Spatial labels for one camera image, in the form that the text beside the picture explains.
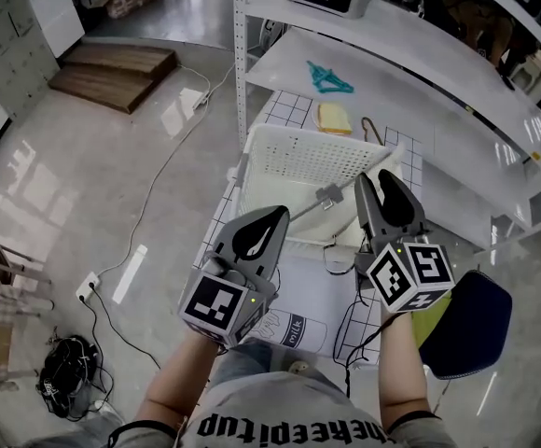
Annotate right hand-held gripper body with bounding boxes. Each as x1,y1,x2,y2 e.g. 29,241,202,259
354,221,456,315

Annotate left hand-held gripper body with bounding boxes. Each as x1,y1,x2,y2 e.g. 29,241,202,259
178,252,281,349

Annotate white plastic basket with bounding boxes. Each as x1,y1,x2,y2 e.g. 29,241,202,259
229,123,406,251

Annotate teal plastic clothes hanger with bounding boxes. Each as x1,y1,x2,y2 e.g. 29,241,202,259
305,59,357,97

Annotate person's left forearm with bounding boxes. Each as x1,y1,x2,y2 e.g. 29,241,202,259
133,328,223,436

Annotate person's right forearm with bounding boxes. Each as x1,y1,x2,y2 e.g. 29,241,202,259
378,311,433,423

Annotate white grid pattern tablecloth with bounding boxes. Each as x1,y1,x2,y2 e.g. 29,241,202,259
190,89,428,372

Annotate person's blue jeans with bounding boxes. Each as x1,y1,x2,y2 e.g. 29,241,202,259
206,337,277,389

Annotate brown metal hook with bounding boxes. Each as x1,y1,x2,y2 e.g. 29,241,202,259
359,116,386,148

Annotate dark blue chair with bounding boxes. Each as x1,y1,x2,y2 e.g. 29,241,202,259
418,269,515,415

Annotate white square power socket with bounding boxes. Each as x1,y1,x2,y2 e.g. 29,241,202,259
75,270,103,304

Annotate white power strip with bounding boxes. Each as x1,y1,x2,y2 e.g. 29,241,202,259
190,88,213,112

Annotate white metal shelf rack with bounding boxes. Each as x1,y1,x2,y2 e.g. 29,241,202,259
232,0,541,257

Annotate brown wooden step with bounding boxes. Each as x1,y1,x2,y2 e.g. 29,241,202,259
48,41,179,115

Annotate white cabinet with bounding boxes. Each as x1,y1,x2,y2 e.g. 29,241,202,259
31,0,87,60

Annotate white pegboard panel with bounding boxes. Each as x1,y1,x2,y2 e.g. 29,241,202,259
0,0,62,119

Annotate white floor cable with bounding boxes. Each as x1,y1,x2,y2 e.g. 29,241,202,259
94,60,237,280

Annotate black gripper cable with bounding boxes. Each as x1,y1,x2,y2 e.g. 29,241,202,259
332,290,386,399

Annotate black floor cable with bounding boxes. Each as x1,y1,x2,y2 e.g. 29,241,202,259
77,281,162,373

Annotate black cable bundle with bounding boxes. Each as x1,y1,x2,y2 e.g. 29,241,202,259
37,334,116,422

